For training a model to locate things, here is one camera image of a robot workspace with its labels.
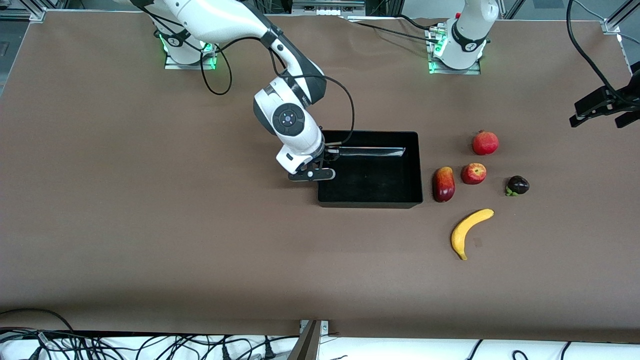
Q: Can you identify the black floor cable tangle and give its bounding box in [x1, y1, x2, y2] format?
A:
[0, 327, 301, 360]

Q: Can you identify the small red apple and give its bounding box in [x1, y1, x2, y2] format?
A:
[461, 163, 487, 185]

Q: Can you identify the yellow banana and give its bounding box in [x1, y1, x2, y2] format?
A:
[451, 208, 495, 261]

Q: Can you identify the red yellow mango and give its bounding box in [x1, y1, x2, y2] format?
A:
[432, 166, 456, 203]

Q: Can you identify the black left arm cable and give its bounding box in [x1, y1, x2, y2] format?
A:
[566, 0, 632, 95]

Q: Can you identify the aluminium frame post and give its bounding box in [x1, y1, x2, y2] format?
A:
[287, 320, 322, 360]

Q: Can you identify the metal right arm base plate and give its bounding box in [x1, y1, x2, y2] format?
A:
[164, 30, 218, 70]

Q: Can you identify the small metal bracket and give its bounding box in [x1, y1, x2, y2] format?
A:
[299, 320, 330, 335]

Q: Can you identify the dark purple mangosteen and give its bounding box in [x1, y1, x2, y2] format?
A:
[505, 175, 530, 197]

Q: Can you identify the black plastic box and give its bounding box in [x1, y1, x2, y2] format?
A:
[317, 131, 424, 209]

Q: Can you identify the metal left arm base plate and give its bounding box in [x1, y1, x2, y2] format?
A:
[426, 25, 482, 76]

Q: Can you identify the aluminium frame profile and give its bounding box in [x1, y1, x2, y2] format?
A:
[606, 0, 640, 29]

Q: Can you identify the red pomegranate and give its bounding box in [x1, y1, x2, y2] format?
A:
[472, 130, 500, 156]

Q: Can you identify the white power strip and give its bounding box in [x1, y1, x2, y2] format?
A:
[292, 0, 366, 17]

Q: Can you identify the black arched floor cable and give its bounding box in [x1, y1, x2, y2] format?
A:
[0, 307, 76, 333]

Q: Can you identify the aluminium table edge rail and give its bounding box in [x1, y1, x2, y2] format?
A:
[616, 34, 640, 76]

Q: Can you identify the black cable on table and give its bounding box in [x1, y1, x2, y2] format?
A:
[346, 16, 445, 46]

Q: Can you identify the brown table cover sheet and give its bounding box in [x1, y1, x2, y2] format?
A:
[0, 10, 640, 346]

